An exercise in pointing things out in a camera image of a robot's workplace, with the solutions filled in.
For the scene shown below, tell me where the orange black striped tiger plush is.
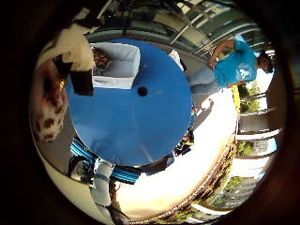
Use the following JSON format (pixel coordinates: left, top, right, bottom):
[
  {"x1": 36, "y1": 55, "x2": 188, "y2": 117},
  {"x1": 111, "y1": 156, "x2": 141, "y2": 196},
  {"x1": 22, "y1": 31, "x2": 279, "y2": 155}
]
[{"x1": 92, "y1": 46, "x2": 113, "y2": 70}]

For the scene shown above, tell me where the white brown-spotted plush toy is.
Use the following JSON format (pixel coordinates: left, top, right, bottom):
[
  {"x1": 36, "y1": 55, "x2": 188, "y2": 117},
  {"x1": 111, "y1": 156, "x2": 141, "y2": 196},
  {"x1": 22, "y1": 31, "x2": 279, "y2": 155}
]
[{"x1": 30, "y1": 58, "x2": 70, "y2": 144}]

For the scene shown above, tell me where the grey fabric storage container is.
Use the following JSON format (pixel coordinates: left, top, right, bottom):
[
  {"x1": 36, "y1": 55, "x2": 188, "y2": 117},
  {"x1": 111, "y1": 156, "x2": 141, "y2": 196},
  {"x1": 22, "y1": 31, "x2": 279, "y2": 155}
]
[{"x1": 90, "y1": 41, "x2": 142, "y2": 91}]

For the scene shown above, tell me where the person in blue shirt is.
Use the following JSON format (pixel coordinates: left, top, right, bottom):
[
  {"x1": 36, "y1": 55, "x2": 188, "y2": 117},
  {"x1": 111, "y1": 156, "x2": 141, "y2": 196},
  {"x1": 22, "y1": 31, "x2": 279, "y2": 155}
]
[{"x1": 187, "y1": 37, "x2": 277, "y2": 97}]

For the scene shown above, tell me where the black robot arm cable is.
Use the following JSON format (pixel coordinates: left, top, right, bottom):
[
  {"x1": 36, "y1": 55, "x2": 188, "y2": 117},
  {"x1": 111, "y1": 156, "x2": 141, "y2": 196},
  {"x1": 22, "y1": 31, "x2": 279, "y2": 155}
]
[{"x1": 67, "y1": 155, "x2": 96, "y2": 183}]

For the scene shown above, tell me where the yellow post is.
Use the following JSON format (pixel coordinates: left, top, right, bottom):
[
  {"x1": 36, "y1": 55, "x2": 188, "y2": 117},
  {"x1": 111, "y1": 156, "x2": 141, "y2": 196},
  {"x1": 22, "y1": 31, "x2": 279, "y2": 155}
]
[{"x1": 231, "y1": 84, "x2": 243, "y2": 114}]

